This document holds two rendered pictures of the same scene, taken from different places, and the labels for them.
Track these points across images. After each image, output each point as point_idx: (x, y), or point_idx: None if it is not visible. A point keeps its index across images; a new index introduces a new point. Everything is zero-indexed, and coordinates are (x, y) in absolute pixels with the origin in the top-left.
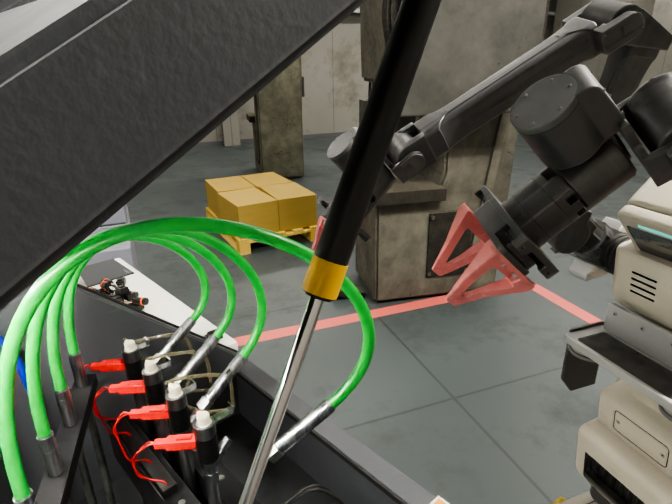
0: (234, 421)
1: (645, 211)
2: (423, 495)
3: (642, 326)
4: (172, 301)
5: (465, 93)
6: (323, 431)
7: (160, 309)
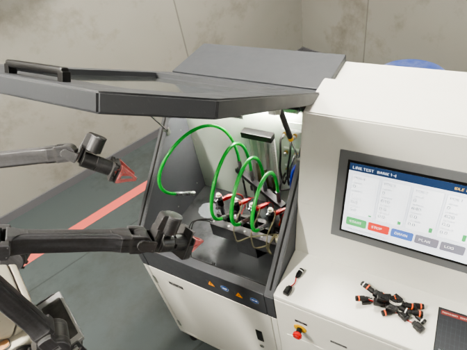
0: None
1: (22, 290)
2: (164, 253)
3: None
4: (351, 320)
5: (95, 235)
6: (206, 264)
7: (349, 307)
